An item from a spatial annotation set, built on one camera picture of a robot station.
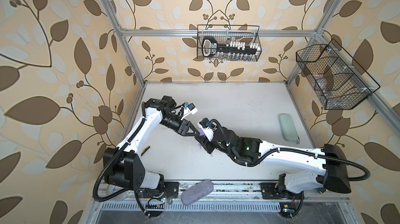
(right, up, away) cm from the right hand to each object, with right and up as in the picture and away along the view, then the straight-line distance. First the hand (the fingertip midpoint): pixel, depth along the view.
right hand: (199, 134), depth 70 cm
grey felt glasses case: (-1, -27, +1) cm, 27 cm away
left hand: (-1, 0, 0) cm, 1 cm away
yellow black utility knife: (-32, -13, +17) cm, 39 cm away
